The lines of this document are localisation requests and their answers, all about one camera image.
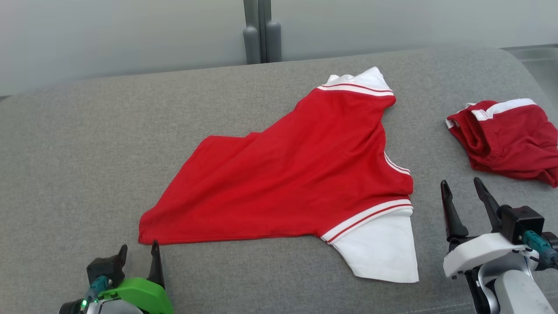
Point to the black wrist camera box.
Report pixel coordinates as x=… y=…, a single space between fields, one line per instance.
x=104 y=270
x=521 y=224

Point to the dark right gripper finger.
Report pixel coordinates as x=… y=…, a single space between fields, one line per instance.
x=452 y=213
x=487 y=203

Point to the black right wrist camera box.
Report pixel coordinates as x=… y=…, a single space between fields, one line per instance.
x=521 y=224

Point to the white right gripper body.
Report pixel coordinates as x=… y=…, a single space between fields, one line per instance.
x=479 y=253

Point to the grey metal post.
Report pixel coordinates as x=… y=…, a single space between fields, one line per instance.
x=261 y=30

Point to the red shorts white stripes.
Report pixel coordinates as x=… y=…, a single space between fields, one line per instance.
x=514 y=139

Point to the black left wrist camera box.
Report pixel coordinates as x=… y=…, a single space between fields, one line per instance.
x=104 y=270

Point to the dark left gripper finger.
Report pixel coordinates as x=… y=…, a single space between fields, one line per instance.
x=155 y=266
x=122 y=255

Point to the red basketball jersey white trim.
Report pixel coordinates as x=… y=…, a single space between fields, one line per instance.
x=283 y=174

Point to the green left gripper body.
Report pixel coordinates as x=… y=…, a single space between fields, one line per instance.
x=144 y=296

